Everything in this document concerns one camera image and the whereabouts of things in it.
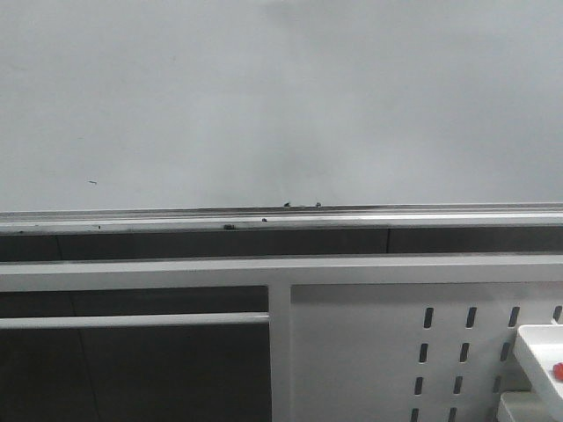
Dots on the small red object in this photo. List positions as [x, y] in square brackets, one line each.
[557, 371]

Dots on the white whiteboard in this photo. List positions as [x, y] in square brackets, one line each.
[111, 105]

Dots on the white plastic bin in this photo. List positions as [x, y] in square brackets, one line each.
[522, 407]
[538, 347]

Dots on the aluminium whiteboard tray rail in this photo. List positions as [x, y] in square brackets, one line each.
[284, 217]

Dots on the lower white plastic bin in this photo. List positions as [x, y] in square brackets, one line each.
[522, 407]

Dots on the white metal frame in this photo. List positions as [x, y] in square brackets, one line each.
[279, 275]

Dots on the white slotted pegboard panel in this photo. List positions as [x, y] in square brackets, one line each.
[410, 352]

